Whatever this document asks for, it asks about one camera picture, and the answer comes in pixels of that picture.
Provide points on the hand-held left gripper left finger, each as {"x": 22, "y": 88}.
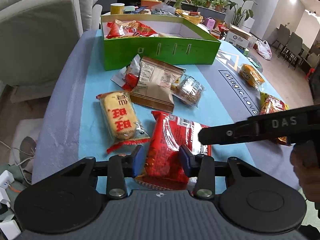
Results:
{"x": 137, "y": 160}

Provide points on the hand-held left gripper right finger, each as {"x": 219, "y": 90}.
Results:
{"x": 186, "y": 160}

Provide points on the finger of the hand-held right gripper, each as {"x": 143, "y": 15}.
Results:
{"x": 217, "y": 135}

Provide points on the red foil snack packet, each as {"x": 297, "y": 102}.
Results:
{"x": 165, "y": 155}

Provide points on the red and yellow snack packet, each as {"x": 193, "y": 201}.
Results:
{"x": 272, "y": 105}

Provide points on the beige rice cracker packet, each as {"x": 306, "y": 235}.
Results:
{"x": 120, "y": 117}

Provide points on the clear packet of brown snack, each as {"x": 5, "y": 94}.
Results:
{"x": 190, "y": 90}

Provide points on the brown paper snack packet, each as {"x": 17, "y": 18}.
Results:
{"x": 155, "y": 85}

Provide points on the white and red snack packet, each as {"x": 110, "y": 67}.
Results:
{"x": 130, "y": 76}

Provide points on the green cardboard box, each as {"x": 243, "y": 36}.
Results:
{"x": 160, "y": 55}

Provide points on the person's right hand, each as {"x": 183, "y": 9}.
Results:
{"x": 305, "y": 180}

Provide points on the person's dark clothing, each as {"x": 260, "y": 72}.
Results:
{"x": 315, "y": 85}

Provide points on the dark marble round table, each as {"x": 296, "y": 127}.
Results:
{"x": 253, "y": 61}

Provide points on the white plastic bag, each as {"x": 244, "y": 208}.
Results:
{"x": 265, "y": 50}

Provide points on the grey dining chair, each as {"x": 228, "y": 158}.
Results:
{"x": 295, "y": 47}
{"x": 282, "y": 33}

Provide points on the brown and blue cardboard box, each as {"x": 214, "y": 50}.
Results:
{"x": 238, "y": 36}

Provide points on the orange cup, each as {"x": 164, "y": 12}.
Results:
{"x": 215, "y": 33}

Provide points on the white air purifier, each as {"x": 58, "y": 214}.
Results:
{"x": 247, "y": 25}

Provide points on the pink box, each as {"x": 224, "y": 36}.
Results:
{"x": 209, "y": 22}

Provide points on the yellow woven basket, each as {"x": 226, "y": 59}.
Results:
{"x": 190, "y": 17}

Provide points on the tall plant in white pot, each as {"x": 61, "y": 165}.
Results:
{"x": 240, "y": 10}

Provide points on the white power strip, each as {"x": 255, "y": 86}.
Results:
{"x": 6, "y": 180}

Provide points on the white charger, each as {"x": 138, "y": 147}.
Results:
{"x": 8, "y": 230}

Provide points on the orange tissue box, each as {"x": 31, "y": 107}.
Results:
{"x": 147, "y": 2}

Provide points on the yellow can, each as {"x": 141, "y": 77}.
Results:
{"x": 117, "y": 8}

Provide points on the grey sofa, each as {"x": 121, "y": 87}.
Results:
{"x": 42, "y": 30}

